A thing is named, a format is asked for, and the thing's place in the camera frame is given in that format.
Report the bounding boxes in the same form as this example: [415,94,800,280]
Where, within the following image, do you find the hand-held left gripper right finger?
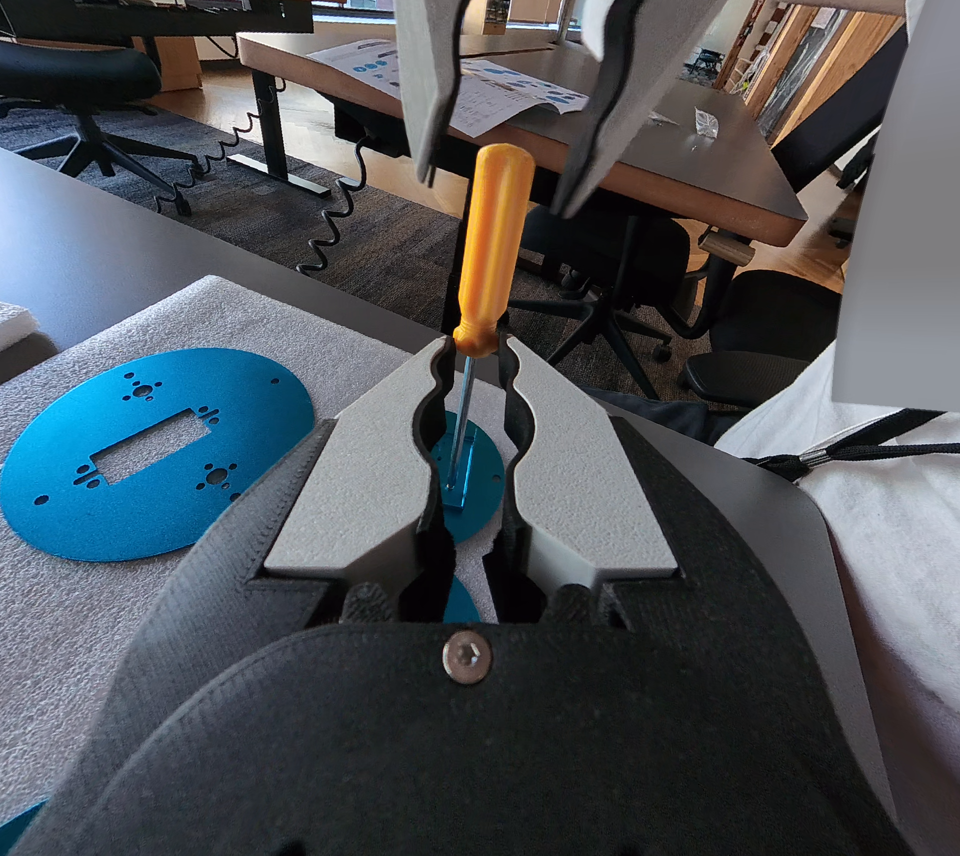
[498,336,688,591]

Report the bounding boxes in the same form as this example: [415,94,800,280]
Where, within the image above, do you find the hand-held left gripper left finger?
[262,337,457,583]

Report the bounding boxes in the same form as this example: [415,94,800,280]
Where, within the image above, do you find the blue round plate with bracket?
[431,412,506,544]

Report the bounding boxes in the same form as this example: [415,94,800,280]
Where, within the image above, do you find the orange-handled screwdriver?
[446,142,537,491]

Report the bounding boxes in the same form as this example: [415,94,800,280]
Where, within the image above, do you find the grey desk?
[0,147,909,827]

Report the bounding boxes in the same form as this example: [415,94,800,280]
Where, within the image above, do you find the printed instruction sheet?
[306,37,590,139]

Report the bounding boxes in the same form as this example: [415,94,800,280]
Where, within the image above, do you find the person's dark trousers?
[592,387,751,448]

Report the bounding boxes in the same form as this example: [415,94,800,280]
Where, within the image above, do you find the large blue disc rectangular cutout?
[0,347,315,562]

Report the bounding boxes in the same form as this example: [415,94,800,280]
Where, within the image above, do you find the small blue round disc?
[442,575,483,623]

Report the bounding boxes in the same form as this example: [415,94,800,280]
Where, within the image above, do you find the black high-back office chair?
[772,25,910,196]

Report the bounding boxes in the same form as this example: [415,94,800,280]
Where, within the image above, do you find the white foam sheet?
[0,273,526,827]

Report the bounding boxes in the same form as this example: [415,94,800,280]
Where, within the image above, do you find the black stool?
[0,39,204,216]

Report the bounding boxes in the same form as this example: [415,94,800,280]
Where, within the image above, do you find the white foam block round hole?
[0,301,41,352]

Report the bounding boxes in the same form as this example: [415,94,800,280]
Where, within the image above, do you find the black coiled cable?
[153,76,282,216]
[296,136,369,276]

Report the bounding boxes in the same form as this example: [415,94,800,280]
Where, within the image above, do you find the black lanyard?
[746,408,946,484]

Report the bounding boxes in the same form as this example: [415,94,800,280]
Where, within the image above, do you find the blue metal ring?
[0,800,48,853]

